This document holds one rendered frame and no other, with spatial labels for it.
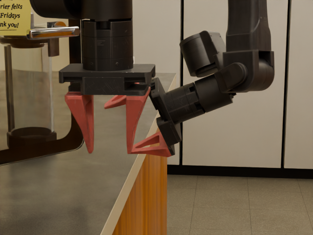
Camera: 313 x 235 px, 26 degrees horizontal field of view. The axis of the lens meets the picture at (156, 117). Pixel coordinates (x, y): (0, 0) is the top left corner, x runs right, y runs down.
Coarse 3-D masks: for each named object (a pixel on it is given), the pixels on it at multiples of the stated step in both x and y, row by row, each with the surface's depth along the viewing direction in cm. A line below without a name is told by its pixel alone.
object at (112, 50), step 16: (96, 32) 73; (112, 32) 73; (128, 32) 75; (96, 48) 74; (112, 48) 74; (128, 48) 75; (80, 64) 80; (96, 64) 74; (112, 64) 74; (128, 64) 75; (144, 64) 79; (64, 80) 75; (80, 80) 75; (128, 80) 74; (144, 80) 74
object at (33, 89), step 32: (0, 64) 105; (32, 64) 109; (64, 64) 113; (0, 96) 106; (32, 96) 110; (64, 96) 114; (0, 128) 107; (32, 128) 111; (64, 128) 115; (0, 160) 108
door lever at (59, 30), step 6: (54, 24) 110; (60, 24) 110; (30, 30) 102; (36, 30) 103; (42, 30) 103; (48, 30) 104; (54, 30) 105; (60, 30) 105; (66, 30) 106; (72, 30) 107; (78, 30) 107; (30, 36) 102; (36, 36) 103; (42, 36) 103; (48, 36) 104; (54, 36) 105; (60, 36) 105; (66, 36) 106; (72, 36) 107
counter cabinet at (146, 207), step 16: (144, 160) 169; (160, 160) 211; (144, 176) 170; (160, 176) 212; (144, 192) 171; (160, 192) 214; (128, 208) 142; (144, 208) 172; (160, 208) 215; (128, 224) 143; (144, 224) 173; (160, 224) 216
